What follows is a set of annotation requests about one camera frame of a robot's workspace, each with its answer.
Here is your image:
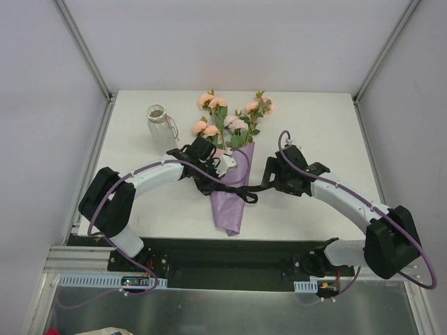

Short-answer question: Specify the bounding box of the black printed ribbon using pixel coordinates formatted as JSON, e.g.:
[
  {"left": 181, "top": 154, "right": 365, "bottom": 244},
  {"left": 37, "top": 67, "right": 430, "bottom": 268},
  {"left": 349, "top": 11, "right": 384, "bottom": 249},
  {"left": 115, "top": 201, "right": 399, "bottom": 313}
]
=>
[{"left": 213, "top": 184, "right": 269, "bottom": 204}]

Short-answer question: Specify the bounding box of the pink artificial flower bunch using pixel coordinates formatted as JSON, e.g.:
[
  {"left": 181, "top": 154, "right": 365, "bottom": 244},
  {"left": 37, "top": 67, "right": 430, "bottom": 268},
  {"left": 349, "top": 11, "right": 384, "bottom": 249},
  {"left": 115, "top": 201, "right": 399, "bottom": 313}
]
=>
[{"left": 192, "top": 90, "right": 274, "bottom": 150}]

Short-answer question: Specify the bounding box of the purple wrapping paper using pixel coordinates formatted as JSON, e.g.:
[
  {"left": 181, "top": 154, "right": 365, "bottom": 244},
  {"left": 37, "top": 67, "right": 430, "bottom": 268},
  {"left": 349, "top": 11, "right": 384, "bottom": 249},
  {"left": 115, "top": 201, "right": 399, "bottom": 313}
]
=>
[{"left": 211, "top": 142, "right": 255, "bottom": 237}]

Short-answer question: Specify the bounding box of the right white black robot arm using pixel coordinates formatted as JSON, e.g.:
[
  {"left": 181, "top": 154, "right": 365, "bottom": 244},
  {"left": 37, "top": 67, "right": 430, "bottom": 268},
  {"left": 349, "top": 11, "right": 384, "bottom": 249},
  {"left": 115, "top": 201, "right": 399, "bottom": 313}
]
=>
[{"left": 261, "top": 145, "right": 420, "bottom": 279}]

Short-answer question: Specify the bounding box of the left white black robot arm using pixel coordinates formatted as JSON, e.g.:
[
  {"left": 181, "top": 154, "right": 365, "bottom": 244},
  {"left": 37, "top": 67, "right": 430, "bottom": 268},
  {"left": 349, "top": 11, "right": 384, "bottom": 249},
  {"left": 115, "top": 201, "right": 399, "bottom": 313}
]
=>
[{"left": 78, "top": 137, "right": 219, "bottom": 271}]

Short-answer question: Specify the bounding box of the white ribbed ceramic vase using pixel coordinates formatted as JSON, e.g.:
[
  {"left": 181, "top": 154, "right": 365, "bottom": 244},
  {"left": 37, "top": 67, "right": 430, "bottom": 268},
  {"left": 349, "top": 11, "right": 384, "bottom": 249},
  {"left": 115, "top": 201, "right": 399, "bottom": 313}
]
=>
[{"left": 146, "top": 105, "right": 179, "bottom": 156}]

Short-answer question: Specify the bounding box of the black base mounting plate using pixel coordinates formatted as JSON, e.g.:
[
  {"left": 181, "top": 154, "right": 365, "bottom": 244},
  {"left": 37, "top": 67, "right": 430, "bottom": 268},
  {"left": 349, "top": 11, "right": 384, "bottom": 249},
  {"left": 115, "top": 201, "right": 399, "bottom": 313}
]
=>
[{"left": 66, "top": 234, "right": 362, "bottom": 290}]

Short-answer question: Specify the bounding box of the beige cloth bag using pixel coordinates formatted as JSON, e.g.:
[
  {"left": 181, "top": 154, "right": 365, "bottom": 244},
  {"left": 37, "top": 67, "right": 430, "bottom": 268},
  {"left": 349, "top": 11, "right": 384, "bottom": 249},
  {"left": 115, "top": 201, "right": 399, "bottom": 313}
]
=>
[{"left": 76, "top": 327, "right": 133, "bottom": 335}]

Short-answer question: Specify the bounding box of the red cloth item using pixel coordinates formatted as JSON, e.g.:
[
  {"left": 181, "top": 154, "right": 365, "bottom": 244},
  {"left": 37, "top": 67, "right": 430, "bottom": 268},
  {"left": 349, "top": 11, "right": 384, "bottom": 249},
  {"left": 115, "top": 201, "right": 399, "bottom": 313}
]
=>
[{"left": 44, "top": 328, "right": 61, "bottom": 335}]

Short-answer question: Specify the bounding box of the right white cable duct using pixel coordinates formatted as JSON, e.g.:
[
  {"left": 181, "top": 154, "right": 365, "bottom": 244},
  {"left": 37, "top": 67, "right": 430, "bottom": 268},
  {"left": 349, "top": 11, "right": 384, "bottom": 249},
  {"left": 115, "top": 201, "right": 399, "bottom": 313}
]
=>
[{"left": 293, "top": 280, "right": 318, "bottom": 294}]

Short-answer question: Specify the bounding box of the white cable duct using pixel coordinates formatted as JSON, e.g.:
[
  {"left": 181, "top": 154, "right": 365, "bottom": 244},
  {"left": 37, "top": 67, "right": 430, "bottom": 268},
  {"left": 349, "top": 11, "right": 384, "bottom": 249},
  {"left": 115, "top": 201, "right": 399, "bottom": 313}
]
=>
[
  {"left": 59, "top": 274, "right": 168, "bottom": 290},
  {"left": 293, "top": 280, "right": 318, "bottom": 294}
]

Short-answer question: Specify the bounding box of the aluminium front rail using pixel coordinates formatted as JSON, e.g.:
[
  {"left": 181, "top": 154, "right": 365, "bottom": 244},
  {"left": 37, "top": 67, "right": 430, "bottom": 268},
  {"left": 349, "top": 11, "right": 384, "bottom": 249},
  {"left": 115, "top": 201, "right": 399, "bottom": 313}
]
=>
[{"left": 43, "top": 246, "right": 113, "bottom": 274}]

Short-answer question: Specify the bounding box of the left white cable duct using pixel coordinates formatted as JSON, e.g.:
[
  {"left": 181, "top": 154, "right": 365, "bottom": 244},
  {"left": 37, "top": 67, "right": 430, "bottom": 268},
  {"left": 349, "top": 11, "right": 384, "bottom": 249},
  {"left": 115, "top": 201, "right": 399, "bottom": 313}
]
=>
[{"left": 59, "top": 274, "right": 168, "bottom": 290}]

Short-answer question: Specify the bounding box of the right aluminium frame post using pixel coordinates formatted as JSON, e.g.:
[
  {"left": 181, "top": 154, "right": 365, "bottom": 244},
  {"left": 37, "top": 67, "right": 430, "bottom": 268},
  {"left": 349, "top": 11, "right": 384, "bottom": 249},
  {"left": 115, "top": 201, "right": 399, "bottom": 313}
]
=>
[{"left": 352, "top": 0, "right": 422, "bottom": 104}]

